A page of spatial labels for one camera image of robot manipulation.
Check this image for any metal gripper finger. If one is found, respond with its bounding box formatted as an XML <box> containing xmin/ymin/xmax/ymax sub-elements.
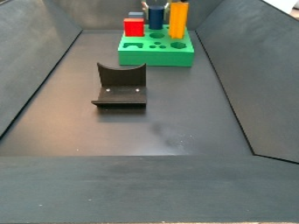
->
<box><xmin>163</xmin><ymin>1</ymin><xmax>171</xmax><ymax>14</ymax></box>
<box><xmin>142</xmin><ymin>0</ymin><xmax>149</xmax><ymax>14</ymax></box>

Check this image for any dark blue cylinder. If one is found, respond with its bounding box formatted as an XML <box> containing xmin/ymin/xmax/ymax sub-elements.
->
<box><xmin>149</xmin><ymin>5</ymin><xmax>165</xmax><ymax>30</ymax></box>

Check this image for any black curved cradle fixture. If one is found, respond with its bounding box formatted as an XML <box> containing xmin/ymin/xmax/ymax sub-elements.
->
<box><xmin>91</xmin><ymin>63</ymin><xmax>147</xmax><ymax>107</ymax></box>

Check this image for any yellow star prism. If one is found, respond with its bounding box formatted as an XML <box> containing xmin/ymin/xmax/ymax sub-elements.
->
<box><xmin>169</xmin><ymin>2</ymin><xmax>190</xmax><ymax>39</ymax></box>

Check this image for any light blue rectangular block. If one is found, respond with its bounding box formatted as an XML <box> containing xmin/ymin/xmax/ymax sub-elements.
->
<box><xmin>129</xmin><ymin>11</ymin><xmax>146</xmax><ymax>18</ymax></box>

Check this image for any red rectangular block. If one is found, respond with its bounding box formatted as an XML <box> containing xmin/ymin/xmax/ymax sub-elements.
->
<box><xmin>125</xmin><ymin>17</ymin><xmax>145</xmax><ymax>37</ymax></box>

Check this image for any green foam shape-sorter block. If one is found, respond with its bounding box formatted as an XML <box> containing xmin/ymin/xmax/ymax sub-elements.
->
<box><xmin>118</xmin><ymin>25</ymin><xmax>194</xmax><ymax>67</ymax></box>

